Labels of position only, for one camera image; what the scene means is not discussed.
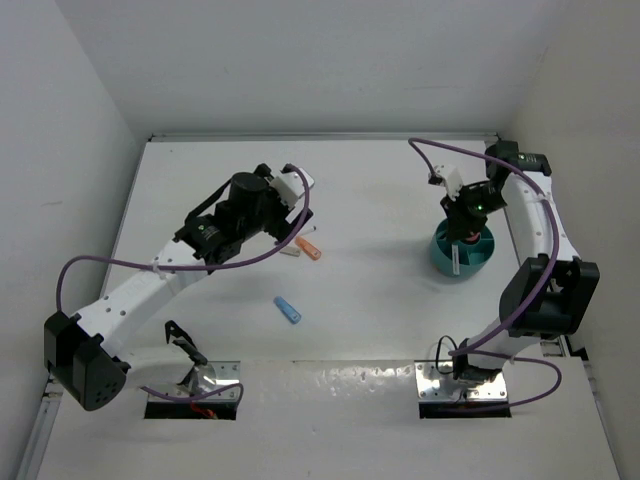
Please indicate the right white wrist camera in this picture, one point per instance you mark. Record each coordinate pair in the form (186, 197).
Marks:
(448, 177)

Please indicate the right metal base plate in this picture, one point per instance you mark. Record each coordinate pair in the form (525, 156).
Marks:
(434, 387)

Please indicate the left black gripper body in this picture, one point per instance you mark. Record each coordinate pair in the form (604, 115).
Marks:
(273, 217)

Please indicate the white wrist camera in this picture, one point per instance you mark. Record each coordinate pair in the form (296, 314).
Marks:
(448, 177)
(289, 184)

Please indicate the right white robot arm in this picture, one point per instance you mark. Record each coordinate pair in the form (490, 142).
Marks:
(550, 292)

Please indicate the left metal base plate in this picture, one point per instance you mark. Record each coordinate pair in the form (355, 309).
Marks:
(222, 377)

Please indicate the grey eraser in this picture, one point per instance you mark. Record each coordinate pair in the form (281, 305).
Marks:
(290, 251)

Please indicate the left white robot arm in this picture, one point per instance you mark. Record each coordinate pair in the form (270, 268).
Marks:
(250, 218)

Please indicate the green capped white marker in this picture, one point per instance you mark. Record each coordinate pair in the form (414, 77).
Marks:
(455, 260)

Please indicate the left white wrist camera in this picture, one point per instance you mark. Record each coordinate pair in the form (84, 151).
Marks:
(289, 184)

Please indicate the blue highlighter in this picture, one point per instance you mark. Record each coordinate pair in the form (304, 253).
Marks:
(289, 312)

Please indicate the metal base plate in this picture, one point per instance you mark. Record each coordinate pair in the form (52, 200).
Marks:
(434, 387)
(222, 377)

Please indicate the orange highlighter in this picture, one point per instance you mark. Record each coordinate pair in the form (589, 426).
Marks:
(308, 248)

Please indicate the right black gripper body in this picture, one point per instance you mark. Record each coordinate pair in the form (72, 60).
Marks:
(470, 209)

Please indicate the teal round divided organizer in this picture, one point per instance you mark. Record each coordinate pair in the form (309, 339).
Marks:
(472, 257)

